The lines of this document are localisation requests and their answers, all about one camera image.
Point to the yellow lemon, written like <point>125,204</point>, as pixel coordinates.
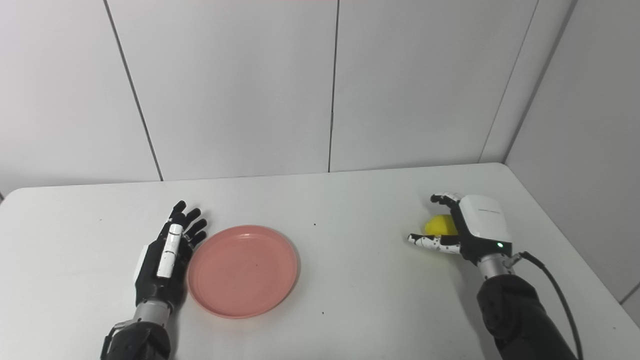
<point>440,225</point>

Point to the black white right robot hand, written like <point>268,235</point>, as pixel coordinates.
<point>482,220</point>

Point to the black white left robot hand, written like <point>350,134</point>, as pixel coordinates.
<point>147,280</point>

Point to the pink round plate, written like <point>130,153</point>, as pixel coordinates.
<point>245,272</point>

